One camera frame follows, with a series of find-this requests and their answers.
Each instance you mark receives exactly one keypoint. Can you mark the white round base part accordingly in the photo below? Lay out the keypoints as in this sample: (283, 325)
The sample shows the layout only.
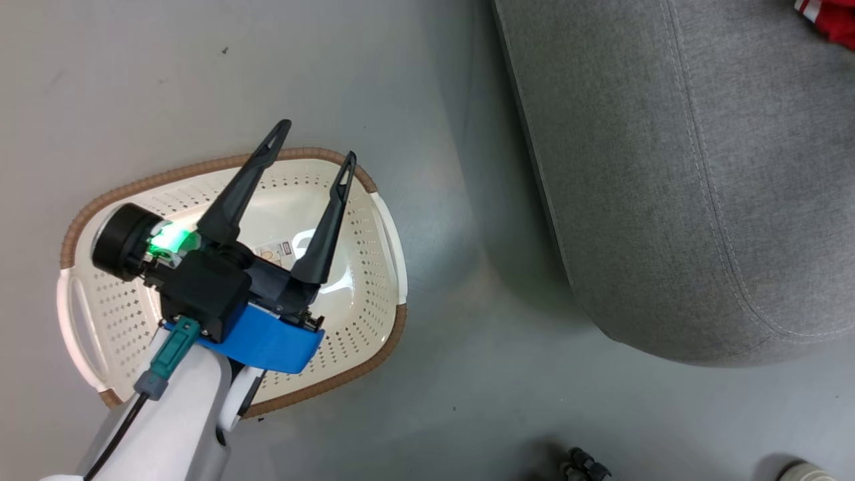
(805, 472)

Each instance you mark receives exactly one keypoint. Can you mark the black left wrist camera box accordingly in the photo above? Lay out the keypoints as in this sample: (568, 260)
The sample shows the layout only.
(204, 294)

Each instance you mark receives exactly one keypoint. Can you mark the printed basket sticker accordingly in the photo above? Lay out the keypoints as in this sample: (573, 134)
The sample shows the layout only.
(275, 252)

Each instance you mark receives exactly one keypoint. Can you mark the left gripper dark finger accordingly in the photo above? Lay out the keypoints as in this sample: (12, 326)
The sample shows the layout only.
(324, 240)
(237, 200)

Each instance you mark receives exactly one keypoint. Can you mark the teal left camera connector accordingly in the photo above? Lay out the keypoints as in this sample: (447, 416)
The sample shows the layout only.
(170, 357)

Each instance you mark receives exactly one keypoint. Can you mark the cream perforated laundry basket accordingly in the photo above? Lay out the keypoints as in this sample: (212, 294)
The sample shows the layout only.
(361, 267)

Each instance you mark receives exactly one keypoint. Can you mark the black robot base caster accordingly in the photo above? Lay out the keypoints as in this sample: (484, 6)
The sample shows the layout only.
(584, 466)

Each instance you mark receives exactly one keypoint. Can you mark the red white striped garment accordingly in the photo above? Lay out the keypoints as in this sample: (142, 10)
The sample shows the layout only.
(835, 20)

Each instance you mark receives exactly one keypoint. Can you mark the grey fabric sofa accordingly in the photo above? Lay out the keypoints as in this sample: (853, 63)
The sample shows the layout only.
(668, 167)

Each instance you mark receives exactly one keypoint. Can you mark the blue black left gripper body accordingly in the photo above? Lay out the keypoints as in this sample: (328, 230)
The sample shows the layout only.
(274, 337)

